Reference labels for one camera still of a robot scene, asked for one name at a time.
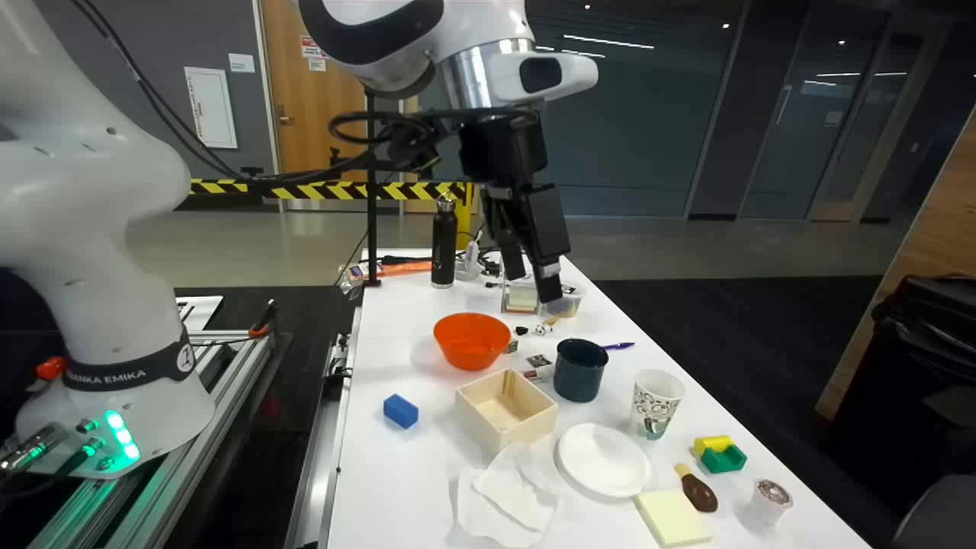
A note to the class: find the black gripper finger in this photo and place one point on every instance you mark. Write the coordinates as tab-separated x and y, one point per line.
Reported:
512	254
550	282

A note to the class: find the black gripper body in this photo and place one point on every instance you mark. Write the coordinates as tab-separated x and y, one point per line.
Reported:
505	154

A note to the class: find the yellow block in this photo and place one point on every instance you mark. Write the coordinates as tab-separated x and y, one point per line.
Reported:
713	442

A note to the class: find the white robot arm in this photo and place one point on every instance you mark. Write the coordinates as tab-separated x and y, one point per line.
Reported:
76	171

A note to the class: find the blue rectangular block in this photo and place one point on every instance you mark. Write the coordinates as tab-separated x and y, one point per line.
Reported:
402	410

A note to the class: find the green block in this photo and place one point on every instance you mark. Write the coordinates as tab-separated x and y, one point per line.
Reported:
725	460

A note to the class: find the silver tape roll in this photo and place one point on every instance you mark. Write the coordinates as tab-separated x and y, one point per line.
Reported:
561	306

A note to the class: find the yellow black hazard barrier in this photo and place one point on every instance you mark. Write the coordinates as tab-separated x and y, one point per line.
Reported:
330	191

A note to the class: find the black water bottle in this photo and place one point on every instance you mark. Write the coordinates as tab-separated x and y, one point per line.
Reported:
442	243

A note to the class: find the small picture card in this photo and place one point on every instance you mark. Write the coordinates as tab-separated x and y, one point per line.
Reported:
539	362

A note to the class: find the dark green enamel mug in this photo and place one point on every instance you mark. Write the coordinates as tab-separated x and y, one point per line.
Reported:
578	369

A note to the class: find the purple pen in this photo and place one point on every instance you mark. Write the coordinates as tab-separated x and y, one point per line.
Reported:
616	345

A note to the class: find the orange plastic bowl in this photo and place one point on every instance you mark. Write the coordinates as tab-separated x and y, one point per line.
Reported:
470	340

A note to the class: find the wooden open box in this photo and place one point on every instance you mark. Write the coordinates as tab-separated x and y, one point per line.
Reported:
505	410

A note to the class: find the patterned paper cup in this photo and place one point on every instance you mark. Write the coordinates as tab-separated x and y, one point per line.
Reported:
654	403

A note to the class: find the white paper plate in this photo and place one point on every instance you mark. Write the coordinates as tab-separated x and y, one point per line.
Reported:
605	460

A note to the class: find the crumpled white napkin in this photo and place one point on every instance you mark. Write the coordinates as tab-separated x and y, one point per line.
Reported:
512	500

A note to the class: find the small clear lidded cup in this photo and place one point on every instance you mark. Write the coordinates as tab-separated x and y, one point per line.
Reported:
766	503

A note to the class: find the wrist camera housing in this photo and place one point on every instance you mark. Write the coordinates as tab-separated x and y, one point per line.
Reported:
528	77

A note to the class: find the black camera stand pole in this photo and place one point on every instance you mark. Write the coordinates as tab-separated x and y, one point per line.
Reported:
374	198

